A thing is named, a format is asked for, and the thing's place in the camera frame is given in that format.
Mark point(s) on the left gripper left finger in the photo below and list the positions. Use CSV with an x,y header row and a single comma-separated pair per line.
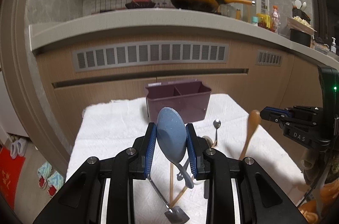
x,y
136,162

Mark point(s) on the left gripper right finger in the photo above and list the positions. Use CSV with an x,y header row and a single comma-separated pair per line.
x,y
206,163

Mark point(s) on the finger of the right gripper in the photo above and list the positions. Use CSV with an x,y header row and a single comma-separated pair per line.
x,y
273,114

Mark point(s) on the wooden spoon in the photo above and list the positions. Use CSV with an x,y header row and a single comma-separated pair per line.
x,y
253,122

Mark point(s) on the small steel spoon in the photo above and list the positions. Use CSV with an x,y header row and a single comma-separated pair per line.
x,y
216,124

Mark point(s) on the blue speckled spoon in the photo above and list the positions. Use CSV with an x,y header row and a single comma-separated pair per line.
x,y
171,137

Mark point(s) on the wooden chopstick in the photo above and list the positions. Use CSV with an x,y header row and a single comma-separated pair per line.
x,y
171,184
174,202

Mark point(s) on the black shovel-shaped spoon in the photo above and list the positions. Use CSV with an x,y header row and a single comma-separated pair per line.
x,y
175,214

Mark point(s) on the maroon utensil holder box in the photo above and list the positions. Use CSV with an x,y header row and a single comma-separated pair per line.
x,y
189,98

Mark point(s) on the white table cloth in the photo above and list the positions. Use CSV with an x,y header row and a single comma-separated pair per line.
x,y
109,128

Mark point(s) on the small grey vent grille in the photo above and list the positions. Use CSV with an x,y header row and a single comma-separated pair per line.
x,y
268,58

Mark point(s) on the white soap dispenser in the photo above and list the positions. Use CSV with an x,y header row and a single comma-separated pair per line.
x,y
333,47

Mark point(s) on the black pot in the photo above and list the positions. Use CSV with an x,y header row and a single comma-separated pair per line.
x,y
300,37

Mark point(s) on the patterned slippers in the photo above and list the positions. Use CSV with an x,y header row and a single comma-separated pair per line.
x,y
49,179

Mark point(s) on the white tray of food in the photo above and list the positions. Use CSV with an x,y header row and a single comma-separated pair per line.
x,y
300,24

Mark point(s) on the red-capped plastic bottle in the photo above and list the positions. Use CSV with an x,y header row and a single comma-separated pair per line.
x,y
275,19

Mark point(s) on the small white teal-capped bottle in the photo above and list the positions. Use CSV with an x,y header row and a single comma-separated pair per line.
x,y
254,20

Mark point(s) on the black utensil cup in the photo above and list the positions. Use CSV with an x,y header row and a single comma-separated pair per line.
x,y
298,9

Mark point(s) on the long grey vent grille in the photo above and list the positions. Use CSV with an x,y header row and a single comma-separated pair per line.
x,y
148,53

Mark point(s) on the grey slippers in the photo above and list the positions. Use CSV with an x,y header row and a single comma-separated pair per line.
x,y
18,148

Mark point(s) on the red floor mat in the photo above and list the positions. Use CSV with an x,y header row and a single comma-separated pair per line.
x,y
10,170

